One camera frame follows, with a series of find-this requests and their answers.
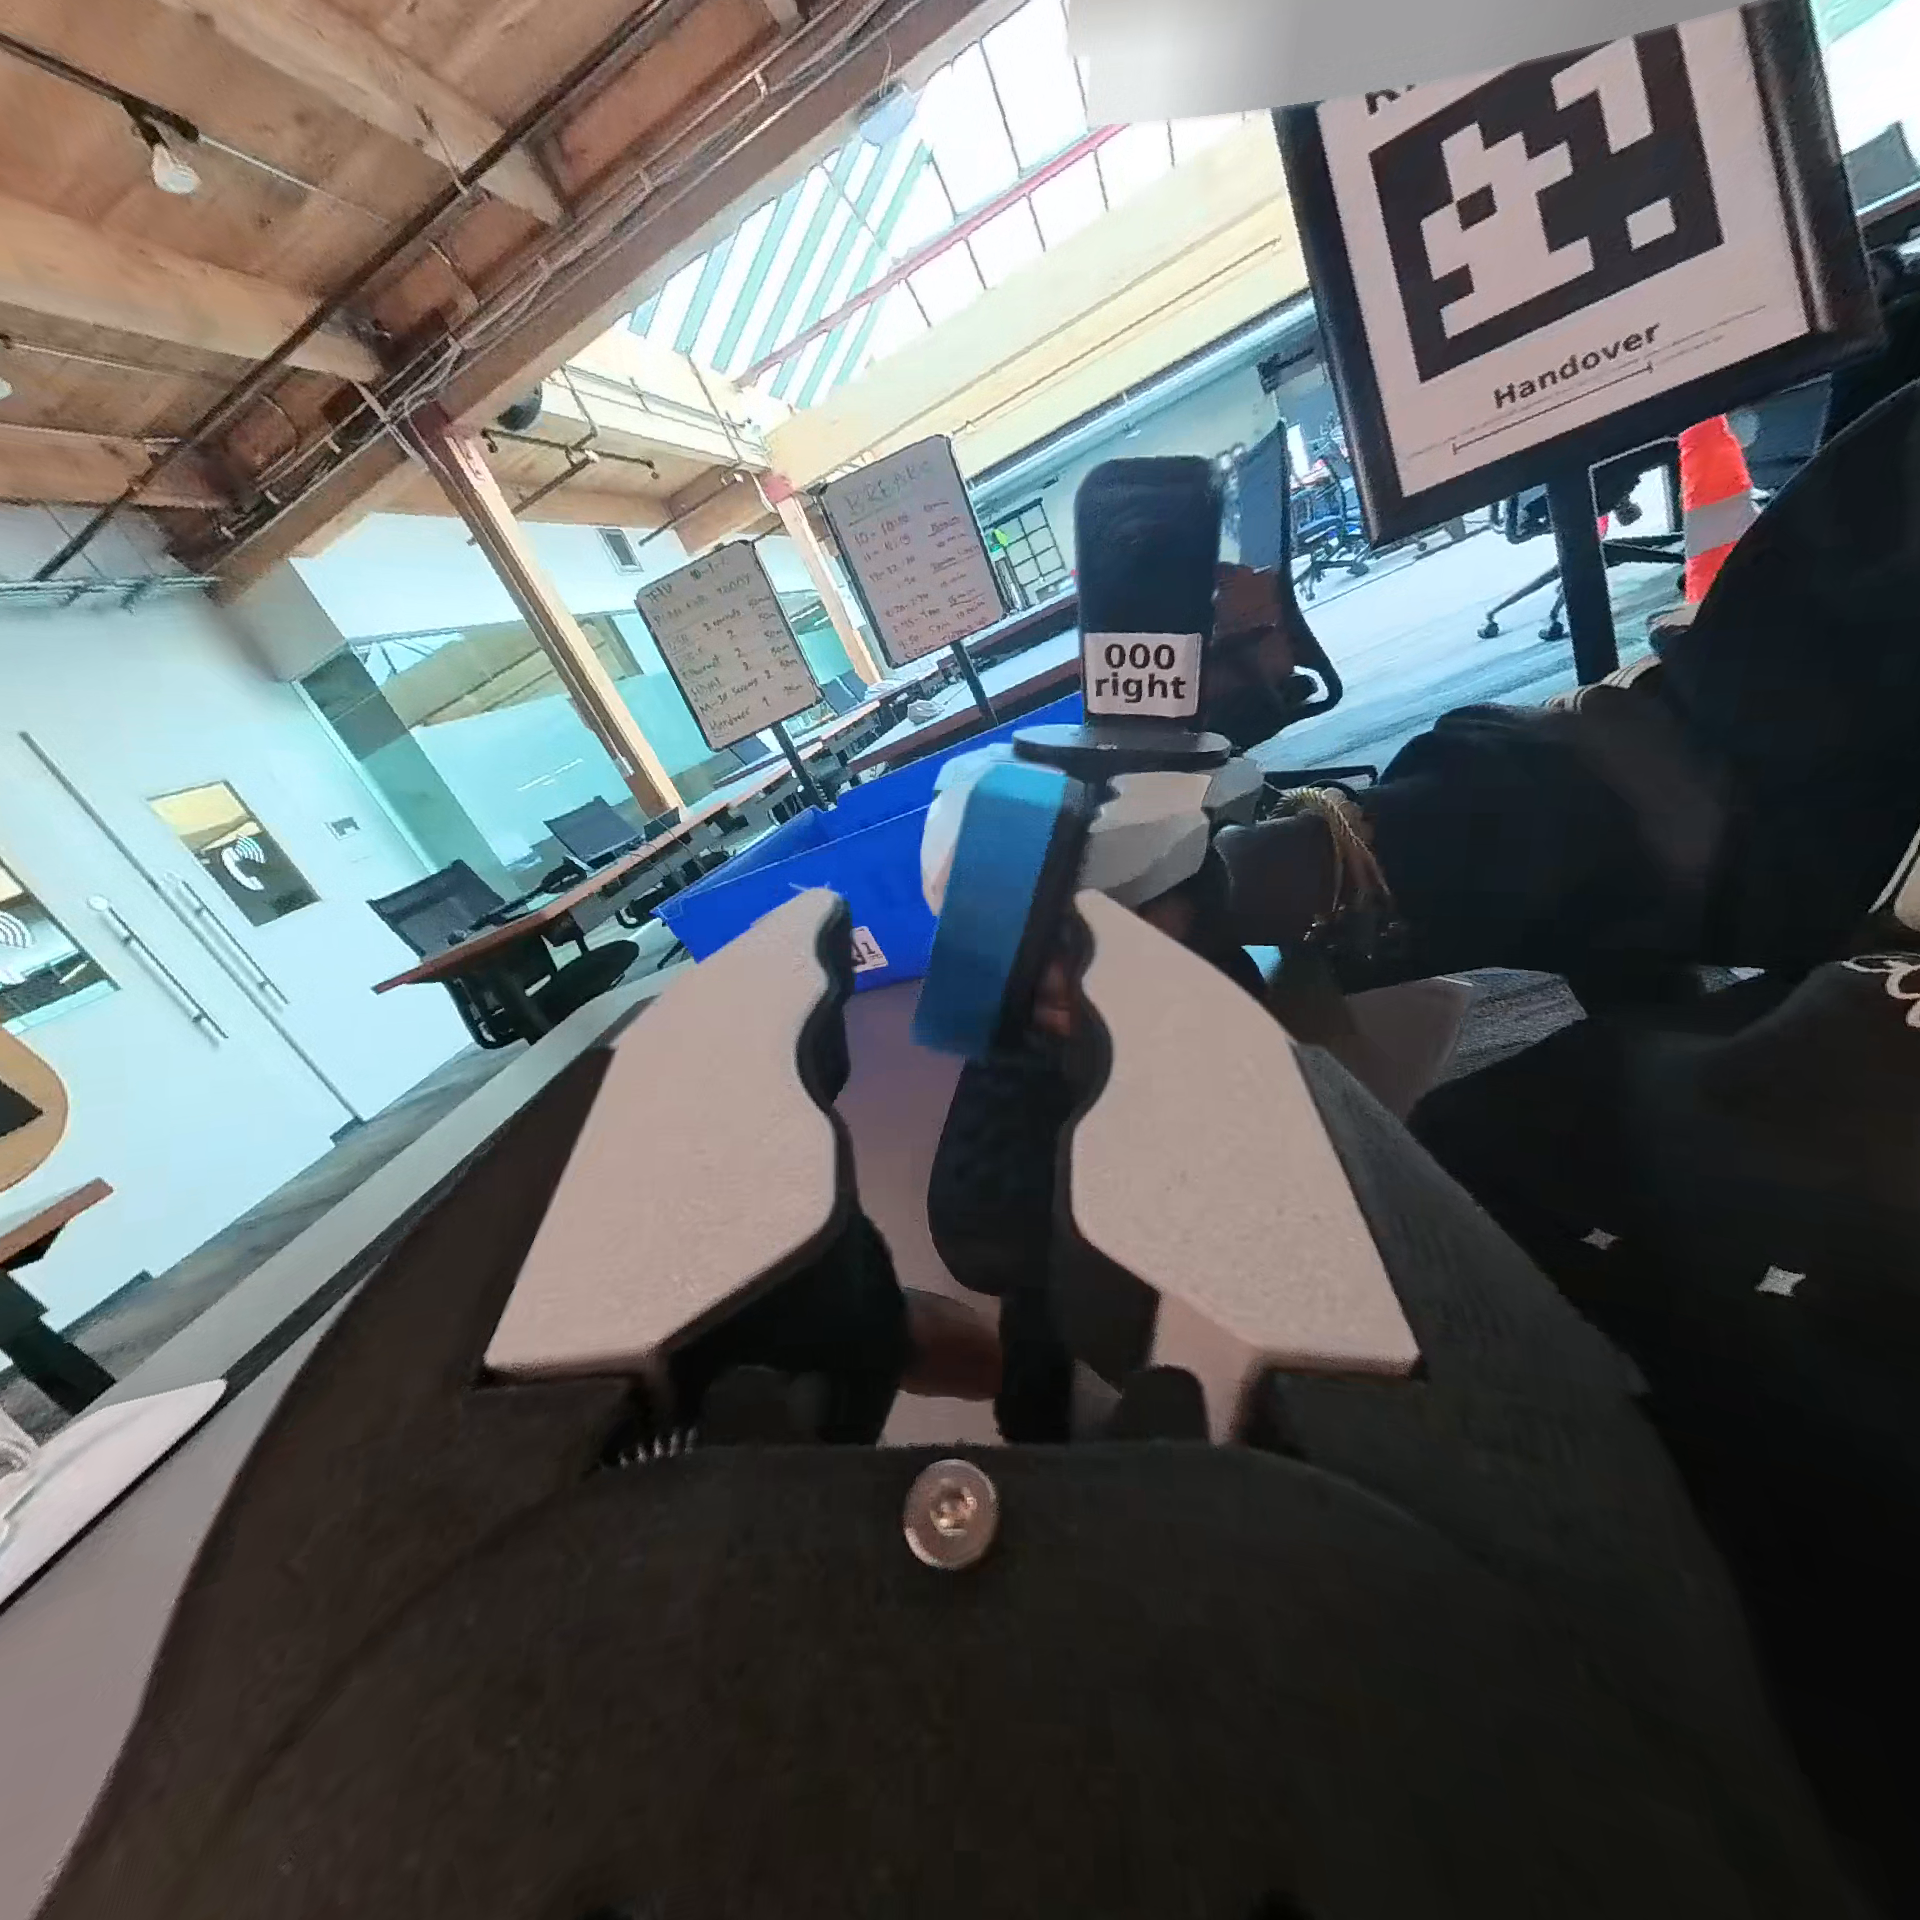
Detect person's right forearm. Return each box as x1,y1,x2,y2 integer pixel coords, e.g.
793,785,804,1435
1356,376,1920,1016

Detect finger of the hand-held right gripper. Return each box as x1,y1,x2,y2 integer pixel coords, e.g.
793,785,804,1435
915,750,1027,903
1078,766,1264,903

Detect blue black eraser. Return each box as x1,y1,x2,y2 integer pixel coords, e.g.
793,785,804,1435
909,758,1151,1300

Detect wooden support post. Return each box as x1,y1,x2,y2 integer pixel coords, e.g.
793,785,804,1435
404,409,691,824

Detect long wooden office desk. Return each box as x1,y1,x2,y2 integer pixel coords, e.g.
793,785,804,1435
372,604,1078,991

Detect orange traffic cone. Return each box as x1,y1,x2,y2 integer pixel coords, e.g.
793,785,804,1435
1665,416,1757,604

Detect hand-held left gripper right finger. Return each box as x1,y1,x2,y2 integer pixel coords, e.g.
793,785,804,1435
1054,890,1424,1435

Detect black chair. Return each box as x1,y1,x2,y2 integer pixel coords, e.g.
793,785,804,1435
369,861,641,1048

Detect brown leather chair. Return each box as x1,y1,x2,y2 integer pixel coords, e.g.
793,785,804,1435
1212,423,1346,738

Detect written whiteboard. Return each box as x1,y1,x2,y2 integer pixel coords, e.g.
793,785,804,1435
635,546,828,750
820,432,1012,669

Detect blue plastic bin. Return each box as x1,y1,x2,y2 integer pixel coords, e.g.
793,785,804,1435
656,727,987,984

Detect person's right hand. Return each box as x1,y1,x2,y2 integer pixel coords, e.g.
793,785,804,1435
1206,806,1348,967

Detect printed marker sign board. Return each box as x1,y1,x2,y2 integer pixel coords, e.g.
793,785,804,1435
1272,0,1876,684

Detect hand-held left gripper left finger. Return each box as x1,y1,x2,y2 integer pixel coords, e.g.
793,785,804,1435
475,890,872,1389

